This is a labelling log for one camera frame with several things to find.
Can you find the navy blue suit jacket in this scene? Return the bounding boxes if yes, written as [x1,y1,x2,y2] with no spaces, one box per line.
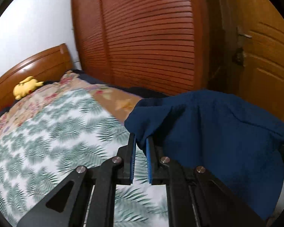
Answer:
[124,90,284,220]

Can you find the palm leaf print bedsheet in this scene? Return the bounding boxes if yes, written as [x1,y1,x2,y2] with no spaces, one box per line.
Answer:
[0,89,168,226]

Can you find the yellow plush toy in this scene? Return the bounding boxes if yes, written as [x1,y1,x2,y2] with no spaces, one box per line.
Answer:
[13,76,44,100]

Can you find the wooden headboard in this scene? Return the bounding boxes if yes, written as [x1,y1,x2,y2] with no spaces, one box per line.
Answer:
[0,44,73,111]

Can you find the wooden louvered wardrobe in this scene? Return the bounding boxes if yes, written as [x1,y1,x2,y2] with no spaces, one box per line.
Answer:
[71,0,224,95]

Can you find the wooden door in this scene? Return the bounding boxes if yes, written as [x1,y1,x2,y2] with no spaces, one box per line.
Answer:
[219,0,284,122]

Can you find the metal door handle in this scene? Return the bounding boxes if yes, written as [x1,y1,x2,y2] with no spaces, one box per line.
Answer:
[236,26,252,44]

